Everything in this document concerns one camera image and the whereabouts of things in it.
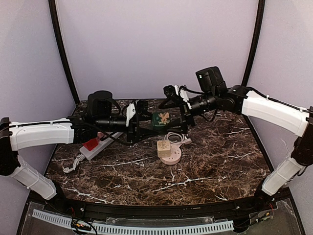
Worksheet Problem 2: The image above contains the dark green cube adapter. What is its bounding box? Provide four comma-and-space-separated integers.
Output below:
151, 112, 171, 130

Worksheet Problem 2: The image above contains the pink cube socket adapter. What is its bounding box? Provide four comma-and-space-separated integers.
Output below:
97, 132, 104, 140

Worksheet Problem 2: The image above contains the beige cube adapter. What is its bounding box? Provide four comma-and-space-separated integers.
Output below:
156, 140, 171, 158

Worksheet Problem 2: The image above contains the pink round socket hub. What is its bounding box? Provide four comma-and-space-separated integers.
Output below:
160, 145, 181, 165

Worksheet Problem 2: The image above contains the white power strip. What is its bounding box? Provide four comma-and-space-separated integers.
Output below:
79, 134, 113, 161

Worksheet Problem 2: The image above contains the red cube socket adapter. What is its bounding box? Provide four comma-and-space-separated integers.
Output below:
83, 138, 99, 151

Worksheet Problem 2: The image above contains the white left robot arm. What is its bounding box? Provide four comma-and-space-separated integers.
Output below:
0, 91, 152, 200

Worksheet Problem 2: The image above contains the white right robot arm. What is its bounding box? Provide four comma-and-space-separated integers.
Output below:
124, 73, 296, 172

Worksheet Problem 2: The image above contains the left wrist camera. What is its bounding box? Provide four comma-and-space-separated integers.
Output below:
126, 100, 148, 127

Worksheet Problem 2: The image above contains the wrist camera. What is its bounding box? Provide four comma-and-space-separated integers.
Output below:
163, 85, 191, 109
126, 100, 148, 127

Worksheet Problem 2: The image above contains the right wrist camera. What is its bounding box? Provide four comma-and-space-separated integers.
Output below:
163, 85, 191, 109

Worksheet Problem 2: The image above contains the white power strip cable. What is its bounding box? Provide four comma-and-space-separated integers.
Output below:
63, 154, 85, 174

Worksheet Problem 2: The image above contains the black right corner post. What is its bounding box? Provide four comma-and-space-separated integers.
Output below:
241, 0, 266, 86

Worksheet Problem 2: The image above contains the black front frame rail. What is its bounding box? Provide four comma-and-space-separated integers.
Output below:
47, 187, 291, 221

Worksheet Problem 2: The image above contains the light blue cable duct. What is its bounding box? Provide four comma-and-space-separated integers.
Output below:
32, 209, 234, 235

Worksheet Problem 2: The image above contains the black corner frame post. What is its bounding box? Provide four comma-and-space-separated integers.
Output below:
48, 0, 80, 106

